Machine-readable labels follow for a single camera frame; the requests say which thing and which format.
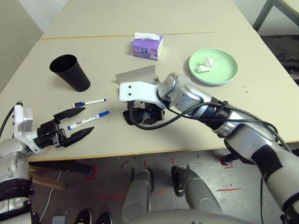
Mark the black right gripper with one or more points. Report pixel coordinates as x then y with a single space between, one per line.
160 109

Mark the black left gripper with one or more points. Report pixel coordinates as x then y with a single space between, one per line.
49 136

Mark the white marker blue cap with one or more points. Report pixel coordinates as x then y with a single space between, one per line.
88 119

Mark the black sunglasses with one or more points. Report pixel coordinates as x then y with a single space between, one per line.
126 117

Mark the grey glasses case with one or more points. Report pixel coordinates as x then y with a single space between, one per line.
137 73

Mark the white tissue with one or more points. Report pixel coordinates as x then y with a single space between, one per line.
206 65

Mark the green plate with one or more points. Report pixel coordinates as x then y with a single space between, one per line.
224 70

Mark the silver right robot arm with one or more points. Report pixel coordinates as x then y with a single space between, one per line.
187 93

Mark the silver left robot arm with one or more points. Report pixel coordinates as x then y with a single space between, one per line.
11 151

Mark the thin white marker blue clip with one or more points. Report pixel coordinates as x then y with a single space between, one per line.
93 102

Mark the black table foot bar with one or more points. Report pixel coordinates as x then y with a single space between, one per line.
65 166

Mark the black plastic cup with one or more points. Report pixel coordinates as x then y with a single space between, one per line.
70 74

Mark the blue plate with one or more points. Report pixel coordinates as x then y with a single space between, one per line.
210 84

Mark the purple tissue pack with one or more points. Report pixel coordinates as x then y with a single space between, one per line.
144 50

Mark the wooden plank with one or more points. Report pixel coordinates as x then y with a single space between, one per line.
46 183

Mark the grey robot left leg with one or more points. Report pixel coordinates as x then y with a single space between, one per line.
136 193

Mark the grey robot leg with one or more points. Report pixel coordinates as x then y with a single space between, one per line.
136 193
197 190

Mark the grey robot right leg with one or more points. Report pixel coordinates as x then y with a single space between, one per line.
197 190

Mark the black shoe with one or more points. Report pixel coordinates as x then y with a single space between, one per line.
85 217
105 219

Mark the grey floor object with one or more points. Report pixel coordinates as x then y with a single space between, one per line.
58 219

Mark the grey robot torso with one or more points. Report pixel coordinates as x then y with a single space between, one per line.
187 218

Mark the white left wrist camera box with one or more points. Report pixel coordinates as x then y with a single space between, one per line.
23 121

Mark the neighbouring table black frame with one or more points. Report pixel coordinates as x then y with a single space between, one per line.
264 12

